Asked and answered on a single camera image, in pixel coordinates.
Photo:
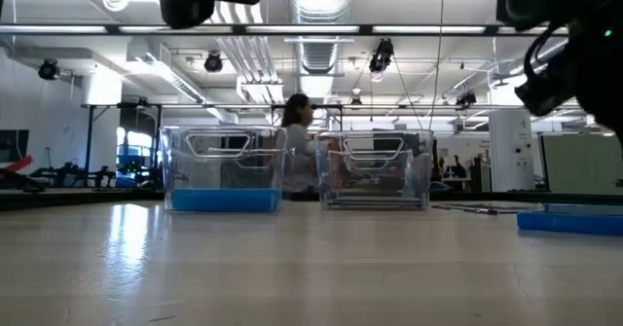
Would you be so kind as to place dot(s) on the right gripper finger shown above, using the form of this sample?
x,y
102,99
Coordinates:
x,y
611,119

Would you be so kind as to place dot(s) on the black ceiling spotlight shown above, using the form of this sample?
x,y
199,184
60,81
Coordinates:
x,y
48,69
382,56
466,100
213,63

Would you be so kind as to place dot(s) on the person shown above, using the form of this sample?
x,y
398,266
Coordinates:
x,y
299,146

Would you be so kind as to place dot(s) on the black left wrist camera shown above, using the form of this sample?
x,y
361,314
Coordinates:
x,y
185,12

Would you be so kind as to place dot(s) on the black table edge rail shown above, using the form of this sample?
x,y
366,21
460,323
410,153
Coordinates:
x,y
73,198

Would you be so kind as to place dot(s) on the white ceiling pipe bundle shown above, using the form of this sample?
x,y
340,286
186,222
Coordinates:
x,y
253,58

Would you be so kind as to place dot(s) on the grey-green partition wall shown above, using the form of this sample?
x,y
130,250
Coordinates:
x,y
574,165

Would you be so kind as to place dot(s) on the dark monitor screen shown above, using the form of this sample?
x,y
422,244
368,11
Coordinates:
x,y
14,146

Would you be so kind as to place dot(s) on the white square pillar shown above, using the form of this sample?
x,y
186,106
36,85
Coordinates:
x,y
102,90

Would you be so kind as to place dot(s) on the clear plastic bin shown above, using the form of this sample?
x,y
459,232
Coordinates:
x,y
224,170
375,170

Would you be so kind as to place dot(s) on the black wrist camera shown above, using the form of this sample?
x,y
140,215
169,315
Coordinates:
x,y
185,12
545,92

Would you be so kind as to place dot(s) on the white pillar with sockets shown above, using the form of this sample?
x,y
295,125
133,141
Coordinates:
x,y
511,141

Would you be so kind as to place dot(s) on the white rectangular ceiling duct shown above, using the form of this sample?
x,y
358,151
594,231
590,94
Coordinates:
x,y
170,80

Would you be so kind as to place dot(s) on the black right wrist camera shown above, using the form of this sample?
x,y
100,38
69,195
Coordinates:
x,y
545,92

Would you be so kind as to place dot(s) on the round silver ceiling duct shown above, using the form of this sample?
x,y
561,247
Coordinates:
x,y
318,24

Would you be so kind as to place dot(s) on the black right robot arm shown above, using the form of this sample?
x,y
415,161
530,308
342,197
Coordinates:
x,y
535,0

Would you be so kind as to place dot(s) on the slanted silver ceiling duct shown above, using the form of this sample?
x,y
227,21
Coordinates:
x,y
525,63

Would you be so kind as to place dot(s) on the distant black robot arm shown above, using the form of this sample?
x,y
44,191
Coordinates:
x,y
73,176

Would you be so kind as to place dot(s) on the black metal rack frame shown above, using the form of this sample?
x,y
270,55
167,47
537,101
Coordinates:
x,y
90,141

